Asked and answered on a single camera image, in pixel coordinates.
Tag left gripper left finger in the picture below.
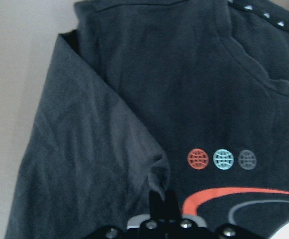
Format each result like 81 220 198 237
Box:
149 191 166 222

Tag black graphic t-shirt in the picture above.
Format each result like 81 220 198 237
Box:
5 0 289 239

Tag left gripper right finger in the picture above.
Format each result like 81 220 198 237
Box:
165 190 182 221

